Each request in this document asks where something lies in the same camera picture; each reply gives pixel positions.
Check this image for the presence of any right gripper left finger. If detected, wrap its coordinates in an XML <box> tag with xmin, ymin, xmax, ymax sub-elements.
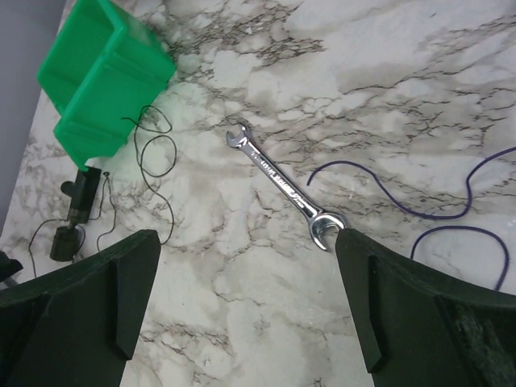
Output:
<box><xmin>1</xmin><ymin>230</ymin><xmax>161</xmax><ymax>386</ymax></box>

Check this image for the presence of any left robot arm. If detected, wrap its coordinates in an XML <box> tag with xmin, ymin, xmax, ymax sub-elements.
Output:
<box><xmin>0</xmin><ymin>252</ymin><xmax>23</xmax><ymax>289</ymax></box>

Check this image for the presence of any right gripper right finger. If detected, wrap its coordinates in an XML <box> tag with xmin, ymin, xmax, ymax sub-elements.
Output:
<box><xmin>335</xmin><ymin>228</ymin><xmax>515</xmax><ymax>386</ymax></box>

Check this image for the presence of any purple wire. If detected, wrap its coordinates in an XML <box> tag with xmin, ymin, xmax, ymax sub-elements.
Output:
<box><xmin>306</xmin><ymin>145</ymin><xmax>516</xmax><ymax>292</ymax></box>

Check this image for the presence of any small open-end chrome wrench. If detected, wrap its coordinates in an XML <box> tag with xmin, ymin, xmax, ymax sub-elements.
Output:
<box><xmin>226</xmin><ymin>123</ymin><xmax>347</xmax><ymax>252</ymax></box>

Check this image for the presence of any green storage bin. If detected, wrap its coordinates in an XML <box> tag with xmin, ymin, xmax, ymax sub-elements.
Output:
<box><xmin>36</xmin><ymin>1</ymin><xmax>176</xmax><ymax>170</ymax></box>

